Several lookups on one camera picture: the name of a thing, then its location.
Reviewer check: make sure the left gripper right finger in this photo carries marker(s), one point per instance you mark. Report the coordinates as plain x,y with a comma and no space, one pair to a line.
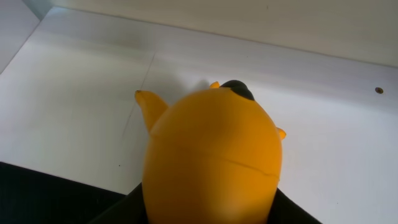
289,211

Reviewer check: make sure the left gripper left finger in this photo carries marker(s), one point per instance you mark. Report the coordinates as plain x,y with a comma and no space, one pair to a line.
130,208

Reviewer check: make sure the yellow rubber duck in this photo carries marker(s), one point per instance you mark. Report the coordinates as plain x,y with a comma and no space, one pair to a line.
211,155

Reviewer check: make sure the white shelf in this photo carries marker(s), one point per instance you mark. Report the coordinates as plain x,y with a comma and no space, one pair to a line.
77,109

